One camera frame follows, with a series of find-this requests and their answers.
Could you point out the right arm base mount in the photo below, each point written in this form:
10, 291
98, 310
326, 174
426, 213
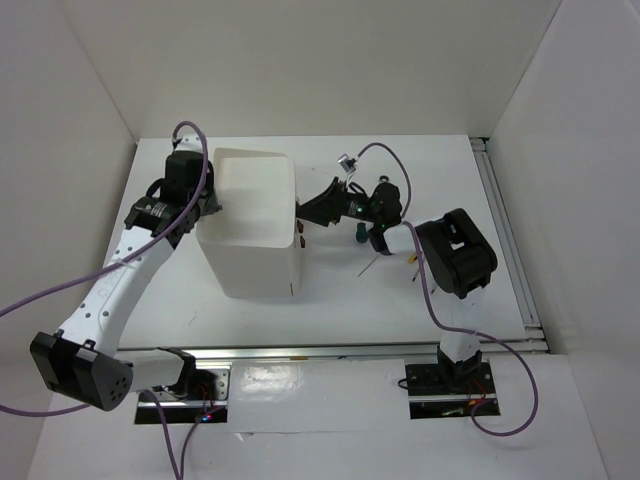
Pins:
431, 397

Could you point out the red long thin screwdriver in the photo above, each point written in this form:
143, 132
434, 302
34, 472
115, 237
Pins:
368, 266

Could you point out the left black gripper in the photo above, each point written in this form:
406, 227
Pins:
213, 203

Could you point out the white drawer cabinet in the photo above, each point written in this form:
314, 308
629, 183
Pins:
252, 243

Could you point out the aluminium front rail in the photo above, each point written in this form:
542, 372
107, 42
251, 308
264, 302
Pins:
312, 352

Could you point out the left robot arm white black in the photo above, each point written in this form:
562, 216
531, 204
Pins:
80, 359

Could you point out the aluminium side rail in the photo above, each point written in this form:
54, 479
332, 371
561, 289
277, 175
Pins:
534, 332

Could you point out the small green stubby screwdriver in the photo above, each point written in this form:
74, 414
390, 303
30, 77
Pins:
362, 235

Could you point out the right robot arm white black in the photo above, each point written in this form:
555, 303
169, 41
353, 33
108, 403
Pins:
452, 254

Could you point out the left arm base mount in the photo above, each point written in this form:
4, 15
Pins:
206, 398

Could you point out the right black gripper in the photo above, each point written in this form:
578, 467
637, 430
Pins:
312, 209

